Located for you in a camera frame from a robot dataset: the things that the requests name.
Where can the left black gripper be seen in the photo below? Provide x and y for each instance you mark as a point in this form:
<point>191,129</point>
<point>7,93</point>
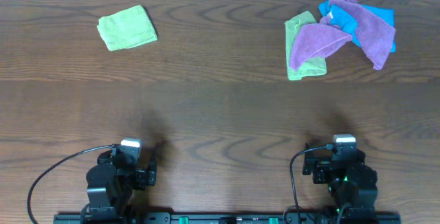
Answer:
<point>146,174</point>

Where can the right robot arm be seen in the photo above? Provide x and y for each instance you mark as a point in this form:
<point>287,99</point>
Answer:
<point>350,182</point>

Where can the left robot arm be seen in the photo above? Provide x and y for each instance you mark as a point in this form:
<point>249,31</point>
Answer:
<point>111,182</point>

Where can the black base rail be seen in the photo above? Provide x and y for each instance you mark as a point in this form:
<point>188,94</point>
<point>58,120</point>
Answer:
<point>166,218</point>

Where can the green cloth right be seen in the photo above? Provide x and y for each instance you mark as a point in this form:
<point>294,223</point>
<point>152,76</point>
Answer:
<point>312,67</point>

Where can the blue cloth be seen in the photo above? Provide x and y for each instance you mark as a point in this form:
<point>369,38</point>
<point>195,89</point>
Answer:
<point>339,18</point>

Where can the folded green cloth left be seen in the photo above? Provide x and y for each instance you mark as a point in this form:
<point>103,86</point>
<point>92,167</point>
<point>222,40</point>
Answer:
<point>126,29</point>

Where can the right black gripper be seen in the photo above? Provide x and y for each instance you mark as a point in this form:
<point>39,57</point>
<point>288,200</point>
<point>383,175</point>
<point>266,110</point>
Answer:
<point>313,165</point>

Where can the purple cloth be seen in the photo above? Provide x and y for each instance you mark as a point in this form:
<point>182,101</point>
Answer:
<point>375,36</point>
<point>316,40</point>

